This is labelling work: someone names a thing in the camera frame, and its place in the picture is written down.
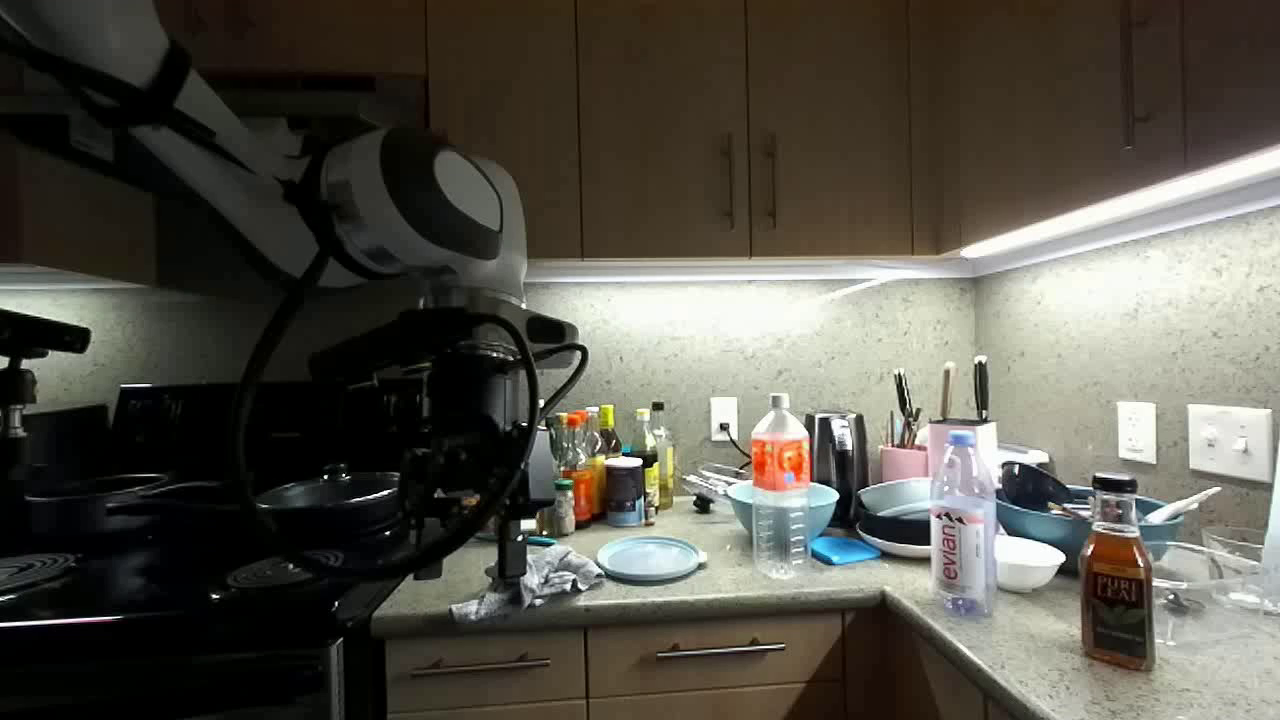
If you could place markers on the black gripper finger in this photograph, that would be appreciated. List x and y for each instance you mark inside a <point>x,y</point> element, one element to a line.
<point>513,553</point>

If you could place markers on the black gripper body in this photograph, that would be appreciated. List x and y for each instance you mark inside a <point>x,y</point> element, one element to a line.
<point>467,453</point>

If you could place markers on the grey fluffy towel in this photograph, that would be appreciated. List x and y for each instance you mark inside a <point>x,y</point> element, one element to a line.
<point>553,575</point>

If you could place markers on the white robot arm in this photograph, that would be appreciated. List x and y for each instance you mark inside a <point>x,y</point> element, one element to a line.
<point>403,202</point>

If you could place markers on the small jar with green lid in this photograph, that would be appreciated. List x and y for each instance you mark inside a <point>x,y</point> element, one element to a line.
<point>563,510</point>

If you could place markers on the dark jar with white lid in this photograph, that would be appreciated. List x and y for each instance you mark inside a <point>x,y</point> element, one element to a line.
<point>627,490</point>

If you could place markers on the black pot with lid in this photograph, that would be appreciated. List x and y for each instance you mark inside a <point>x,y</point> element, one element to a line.
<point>326,498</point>

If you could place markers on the wooden drawer front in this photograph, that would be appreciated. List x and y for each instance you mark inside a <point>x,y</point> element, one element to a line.
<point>713,653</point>
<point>485,667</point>

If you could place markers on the light blue plate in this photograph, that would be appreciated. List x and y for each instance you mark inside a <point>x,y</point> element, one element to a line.
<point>649,557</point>

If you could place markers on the small yellow cap bottle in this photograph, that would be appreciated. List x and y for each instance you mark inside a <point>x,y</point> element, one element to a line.
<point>608,424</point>

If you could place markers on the clear measuring cup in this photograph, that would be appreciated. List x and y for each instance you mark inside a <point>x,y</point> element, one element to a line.
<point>777,540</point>

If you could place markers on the orange-capped soap bottle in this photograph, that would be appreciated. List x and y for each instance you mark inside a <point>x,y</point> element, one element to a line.
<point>777,453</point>

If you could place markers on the light blue mixing bowl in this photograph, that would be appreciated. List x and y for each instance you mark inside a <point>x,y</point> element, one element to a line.
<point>827,506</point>

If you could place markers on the blue sponge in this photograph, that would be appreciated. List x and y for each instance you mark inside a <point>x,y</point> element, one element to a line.
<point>845,550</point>

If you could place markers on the under-cabinet light strip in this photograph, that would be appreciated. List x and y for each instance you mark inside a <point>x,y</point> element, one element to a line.
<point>745,268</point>
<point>1135,206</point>

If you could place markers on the wooden cabinet door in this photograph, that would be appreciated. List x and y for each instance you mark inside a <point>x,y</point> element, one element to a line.
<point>828,121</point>
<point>1055,106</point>
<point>666,121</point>
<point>1233,64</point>
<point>505,121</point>

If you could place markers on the steel kettle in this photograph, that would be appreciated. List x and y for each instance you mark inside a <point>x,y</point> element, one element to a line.
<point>836,453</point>

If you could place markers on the black stove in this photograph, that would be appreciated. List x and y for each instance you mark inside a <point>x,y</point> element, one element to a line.
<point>132,602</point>

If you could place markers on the black frying pan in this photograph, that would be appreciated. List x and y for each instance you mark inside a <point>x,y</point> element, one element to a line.
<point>93,506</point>

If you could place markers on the grey pan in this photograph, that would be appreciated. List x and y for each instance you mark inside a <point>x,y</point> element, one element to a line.
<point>894,503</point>

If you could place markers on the pink utensil cup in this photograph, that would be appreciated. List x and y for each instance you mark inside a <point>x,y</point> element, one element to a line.
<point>902,460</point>

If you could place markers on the clear water bottle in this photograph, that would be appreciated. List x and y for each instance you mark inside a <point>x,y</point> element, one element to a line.
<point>960,534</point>

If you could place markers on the white knife block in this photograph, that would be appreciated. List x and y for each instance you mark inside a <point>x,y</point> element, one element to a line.
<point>960,424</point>

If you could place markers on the small white bowl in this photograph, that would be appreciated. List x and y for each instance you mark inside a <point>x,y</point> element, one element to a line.
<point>1029,562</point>

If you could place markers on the large blue bowl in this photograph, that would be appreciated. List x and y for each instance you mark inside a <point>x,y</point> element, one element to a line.
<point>1055,527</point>

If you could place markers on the brown sauce bottle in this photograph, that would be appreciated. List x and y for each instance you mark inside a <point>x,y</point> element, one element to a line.
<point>1117,587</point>

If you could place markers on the white spoon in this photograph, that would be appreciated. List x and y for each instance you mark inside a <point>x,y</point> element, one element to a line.
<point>1185,506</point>

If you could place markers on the clear glass bowl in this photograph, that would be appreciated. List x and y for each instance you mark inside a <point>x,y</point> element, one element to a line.
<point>1205,575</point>

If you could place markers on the white wall outlet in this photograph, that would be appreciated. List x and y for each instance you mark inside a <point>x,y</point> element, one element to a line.
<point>722,416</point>

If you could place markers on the black camera on mount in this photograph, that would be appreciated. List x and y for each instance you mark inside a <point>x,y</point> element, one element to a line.
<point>33,334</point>

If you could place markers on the single white light switch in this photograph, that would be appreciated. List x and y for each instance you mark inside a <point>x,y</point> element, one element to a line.
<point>1137,429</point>

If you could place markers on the double white light switch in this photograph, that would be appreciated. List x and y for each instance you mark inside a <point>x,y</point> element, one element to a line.
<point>1229,443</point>

